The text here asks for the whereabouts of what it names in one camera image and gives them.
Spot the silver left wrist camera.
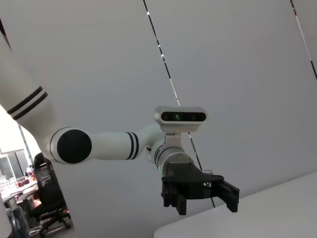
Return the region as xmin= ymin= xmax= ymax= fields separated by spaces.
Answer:
xmin=153 ymin=106 xmax=208 ymax=149

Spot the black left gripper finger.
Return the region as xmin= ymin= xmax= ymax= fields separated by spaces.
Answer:
xmin=161 ymin=182 xmax=188 ymax=216
xmin=212 ymin=179 xmax=241 ymax=214

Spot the black office chair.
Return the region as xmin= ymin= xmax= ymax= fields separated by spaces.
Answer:
xmin=28 ymin=152 xmax=72 ymax=235

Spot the white cluttered background desk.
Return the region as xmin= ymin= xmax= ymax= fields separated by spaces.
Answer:
xmin=0 ymin=171 xmax=40 ymax=206

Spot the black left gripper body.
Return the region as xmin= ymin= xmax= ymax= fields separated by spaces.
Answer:
xmin=160 ymin=161 xmax=225 ymax=199

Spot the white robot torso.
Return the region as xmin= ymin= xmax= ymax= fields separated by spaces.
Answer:
xmin=0 ymin=195 xmax=12 ymax=238

